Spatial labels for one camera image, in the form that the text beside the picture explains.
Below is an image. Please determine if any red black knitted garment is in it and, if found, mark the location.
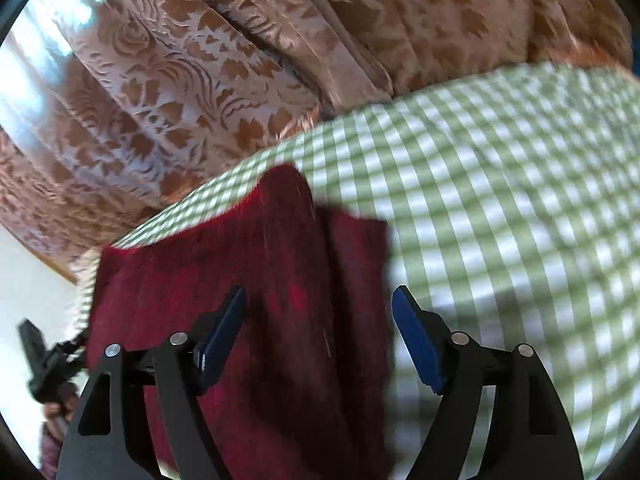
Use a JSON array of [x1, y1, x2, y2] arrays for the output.
[[87, 165, 393, 479]]

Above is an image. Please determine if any person's left hand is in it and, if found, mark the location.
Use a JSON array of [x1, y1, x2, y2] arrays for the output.
[[43, 393, 79, 427]]

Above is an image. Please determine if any green white checkered bedsheet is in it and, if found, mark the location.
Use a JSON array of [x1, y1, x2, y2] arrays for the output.
[[74, 62, 640, 480]]

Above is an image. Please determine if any brown floral patterned curtain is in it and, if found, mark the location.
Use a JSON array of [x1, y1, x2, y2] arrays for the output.
[[1, 0, 632, 269]]

